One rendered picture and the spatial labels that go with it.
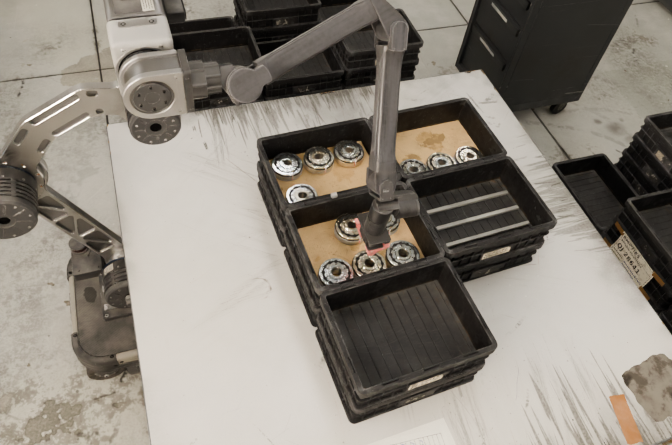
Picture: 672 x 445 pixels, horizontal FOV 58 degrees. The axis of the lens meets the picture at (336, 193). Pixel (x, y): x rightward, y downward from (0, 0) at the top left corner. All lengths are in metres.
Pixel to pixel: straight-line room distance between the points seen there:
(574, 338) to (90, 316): 1.70
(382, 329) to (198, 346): 0.53
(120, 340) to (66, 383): 0.34
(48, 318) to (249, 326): 1.16
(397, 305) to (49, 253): 1.72
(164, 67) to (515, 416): 1.32
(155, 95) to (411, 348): 0.95
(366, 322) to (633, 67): 3.21
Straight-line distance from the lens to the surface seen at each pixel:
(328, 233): 1.88
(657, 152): 3.11
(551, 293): 2.12
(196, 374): 1.80
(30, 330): 2.79
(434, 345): 1.75
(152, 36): 1.40
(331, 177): 2.02
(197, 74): 1.36
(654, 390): 2.10
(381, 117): 1.49
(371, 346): 1.71
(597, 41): 3.54
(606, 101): 4.14
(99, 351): 2.40
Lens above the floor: 2.35
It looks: 50 degrees down
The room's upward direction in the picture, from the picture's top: 9 degrees clockwise
